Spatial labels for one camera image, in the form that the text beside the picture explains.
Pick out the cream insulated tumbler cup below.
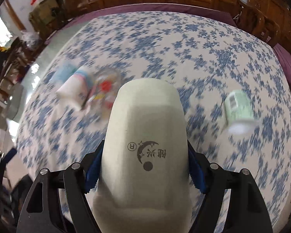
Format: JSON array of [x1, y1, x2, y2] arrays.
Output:
[[92, 78, 192, 232]]

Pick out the small green ceramic cup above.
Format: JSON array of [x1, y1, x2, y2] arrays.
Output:
[[224, 90, 259, 135]]

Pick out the white paper cup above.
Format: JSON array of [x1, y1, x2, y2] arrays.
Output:
[[56, 66, 94, 111]]

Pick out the clear plastic cup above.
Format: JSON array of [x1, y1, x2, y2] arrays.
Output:
[[50, 62, 78, 86]]

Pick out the blue floral tablecloth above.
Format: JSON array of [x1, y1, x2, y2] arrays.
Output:
[[16, 12, 291, 224]]

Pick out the purple sofa cushion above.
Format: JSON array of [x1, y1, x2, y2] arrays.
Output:
[[46, 3, 237, 44]]

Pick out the stacked cardboard boxes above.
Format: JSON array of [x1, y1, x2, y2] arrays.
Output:
[[28, 0, 67, 40]]

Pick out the carved wooden armchair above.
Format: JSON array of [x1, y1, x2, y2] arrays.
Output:
[[247, 0, 291, 54]]

